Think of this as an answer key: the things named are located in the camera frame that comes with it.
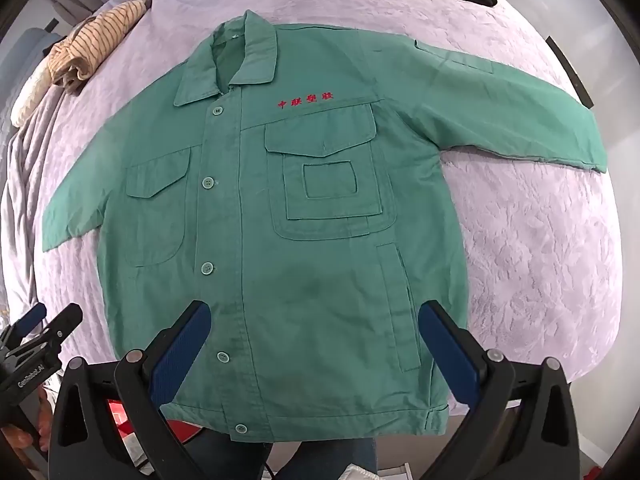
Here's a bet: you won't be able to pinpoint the person's left hand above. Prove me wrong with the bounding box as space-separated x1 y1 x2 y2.
0 392 53 454

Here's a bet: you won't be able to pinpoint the person's legs in jeans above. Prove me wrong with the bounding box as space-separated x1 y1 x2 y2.
190 425 376 480

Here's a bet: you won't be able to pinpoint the grey padded headboard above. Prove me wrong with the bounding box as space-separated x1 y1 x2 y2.
0 17 63 111

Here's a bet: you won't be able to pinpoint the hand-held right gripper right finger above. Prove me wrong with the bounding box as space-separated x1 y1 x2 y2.
417 300 581 480

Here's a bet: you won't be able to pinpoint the lilac plush blanket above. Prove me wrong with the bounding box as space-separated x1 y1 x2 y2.
0 0 623 401

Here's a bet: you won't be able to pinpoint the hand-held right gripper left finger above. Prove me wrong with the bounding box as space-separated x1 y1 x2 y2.
48 300 211 480

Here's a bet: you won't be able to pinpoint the black strip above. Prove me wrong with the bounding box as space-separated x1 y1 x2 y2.
546 36 597 109

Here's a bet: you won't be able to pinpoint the white pillow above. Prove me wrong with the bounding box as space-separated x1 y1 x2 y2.
10 67 53 128

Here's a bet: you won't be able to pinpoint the green work jacket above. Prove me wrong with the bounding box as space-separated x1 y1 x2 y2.
40 9 608 443

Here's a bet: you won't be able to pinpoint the red object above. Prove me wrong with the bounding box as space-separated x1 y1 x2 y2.
107 399 203 448

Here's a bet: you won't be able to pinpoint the beige striped garment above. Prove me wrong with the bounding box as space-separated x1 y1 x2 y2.
47 0 161 92

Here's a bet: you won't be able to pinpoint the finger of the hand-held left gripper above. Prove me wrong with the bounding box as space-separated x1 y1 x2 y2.
0 303 48 352
10 303 84 359

